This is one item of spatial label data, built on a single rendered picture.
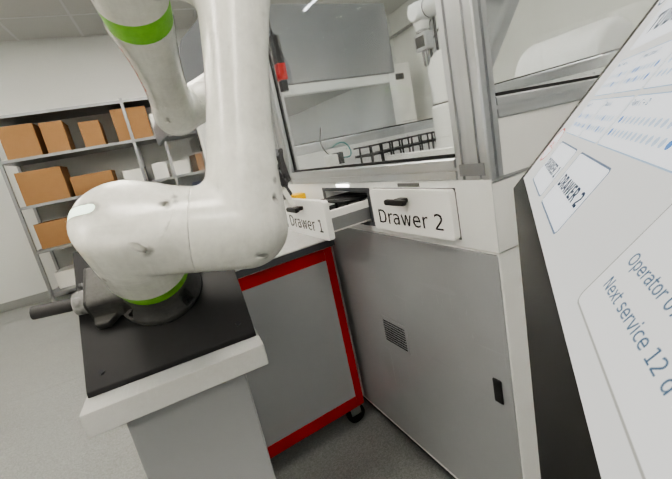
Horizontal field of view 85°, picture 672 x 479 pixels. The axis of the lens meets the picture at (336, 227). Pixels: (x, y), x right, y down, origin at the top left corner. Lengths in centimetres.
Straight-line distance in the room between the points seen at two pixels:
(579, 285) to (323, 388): 131
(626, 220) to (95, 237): 53
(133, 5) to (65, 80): 471
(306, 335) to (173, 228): 88
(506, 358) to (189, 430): 63
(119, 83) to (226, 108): 478
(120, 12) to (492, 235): 74
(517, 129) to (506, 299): 33
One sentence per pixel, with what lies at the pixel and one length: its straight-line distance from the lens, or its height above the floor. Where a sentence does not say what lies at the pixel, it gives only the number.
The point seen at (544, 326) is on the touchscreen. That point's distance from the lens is 19.
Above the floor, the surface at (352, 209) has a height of 88.
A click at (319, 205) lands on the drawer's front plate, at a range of 99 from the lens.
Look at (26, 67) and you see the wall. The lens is 551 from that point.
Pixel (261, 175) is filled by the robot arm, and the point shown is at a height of 104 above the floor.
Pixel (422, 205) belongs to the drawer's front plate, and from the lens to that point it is 86.
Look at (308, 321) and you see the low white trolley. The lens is 132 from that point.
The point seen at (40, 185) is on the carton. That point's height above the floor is 127.
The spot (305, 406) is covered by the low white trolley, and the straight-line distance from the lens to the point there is 145.
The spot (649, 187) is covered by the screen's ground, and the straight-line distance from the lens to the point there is 20.
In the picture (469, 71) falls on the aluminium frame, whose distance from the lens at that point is 76.
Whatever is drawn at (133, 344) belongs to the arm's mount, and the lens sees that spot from 74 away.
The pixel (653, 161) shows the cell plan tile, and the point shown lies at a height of 103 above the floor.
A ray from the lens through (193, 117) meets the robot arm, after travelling 103.
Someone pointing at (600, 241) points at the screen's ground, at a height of 100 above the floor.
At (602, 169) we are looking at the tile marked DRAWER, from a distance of 27.
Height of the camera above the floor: 106
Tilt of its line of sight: 12 degrees down
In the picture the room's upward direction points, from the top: 12 degrees counter-clockwise
